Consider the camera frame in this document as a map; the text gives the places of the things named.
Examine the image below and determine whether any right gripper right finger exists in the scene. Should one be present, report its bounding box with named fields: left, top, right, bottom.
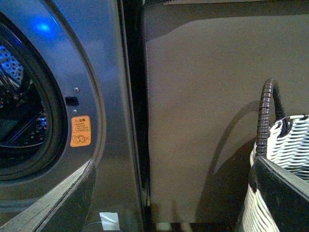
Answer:
left=249, top=156, right=309, bottom=232

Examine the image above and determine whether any dark wrapped basket handle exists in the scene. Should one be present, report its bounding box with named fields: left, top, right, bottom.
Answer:
left=255, top=79, right=293, bottom=157

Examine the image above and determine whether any white tape piece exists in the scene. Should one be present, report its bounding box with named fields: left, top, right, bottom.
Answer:
left=99, top=212, right=120, bottom=231

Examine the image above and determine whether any beige side cabinet panel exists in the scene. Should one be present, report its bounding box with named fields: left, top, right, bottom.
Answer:
left=143, top=0, right=309, bottom=223

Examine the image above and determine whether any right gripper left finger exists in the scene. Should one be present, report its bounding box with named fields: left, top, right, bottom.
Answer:
left=0, top=159, right=97, bottom=232

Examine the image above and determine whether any orange warning sticker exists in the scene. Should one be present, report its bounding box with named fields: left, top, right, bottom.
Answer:
left=70, top=116, right=91, bottom=147

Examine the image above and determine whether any grey front-load washing machine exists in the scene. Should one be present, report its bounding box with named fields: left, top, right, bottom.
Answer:
left=0, top=0, right=148, bottom=232

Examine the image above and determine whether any white woven laundry basket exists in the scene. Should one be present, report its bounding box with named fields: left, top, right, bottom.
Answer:
left=237, top=115, right=309, bottom=232

